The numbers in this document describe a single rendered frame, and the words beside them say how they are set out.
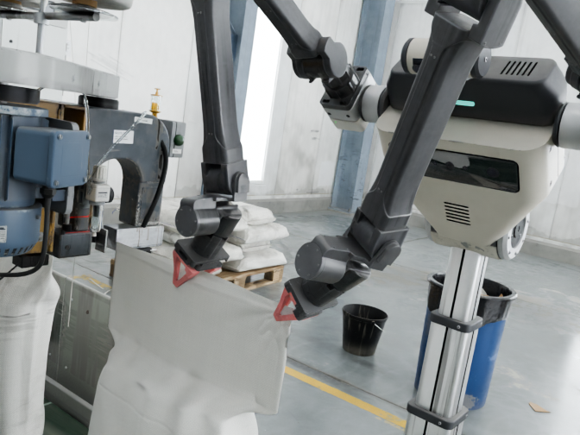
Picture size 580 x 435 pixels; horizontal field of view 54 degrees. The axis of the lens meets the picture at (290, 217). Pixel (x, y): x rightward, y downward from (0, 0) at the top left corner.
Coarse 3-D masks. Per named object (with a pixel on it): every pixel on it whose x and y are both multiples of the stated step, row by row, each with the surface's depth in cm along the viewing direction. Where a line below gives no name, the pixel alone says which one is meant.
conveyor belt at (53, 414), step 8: (48, 400) 184; (48, 408) 179; (56, 408) 180; (48, 416) 175; (56, 416) 176; (64, 416) 176; (48, 424) 171; (56, 424) 172; (64, 424) 172; (72, 424) 173; (80, 424) 174; (48, 432) 167; (56, 432) 167; (64, 432) 168; (72, 432) 169; (80, 432) 169
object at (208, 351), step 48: (144, 288) 122; (192, 288) 112; (240, 288) 108; (144, 336) 123; (192, 336) 113; (240, 336) 107; (288, 336) 101; (144, 384) 114; (192, 384) 113; (240, 384) 108; (96, 432) 122; (144, 432) 112; (192, 432) 106; (240, 432) 109
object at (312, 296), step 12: (288, 288) 94; (300, 288) 95; (312, 288) 94; (324, 288) 93; (336, 288) 92; (300, 300) 93; (312, 300) 94; (324, 300) 94; (336, 300) 100; (300, 312) 93; (312, 312) 94
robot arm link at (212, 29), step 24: (192, 0) 98; (216, 0) 97; (216, 24) 98; (216, 48) 99; (216, 72) 100; (216, 96) 101; (216, 120) 102; (216, 144) 103; (240, 144) 106; (216, 168) 106; (240, 168) 106; (216, 192) 108
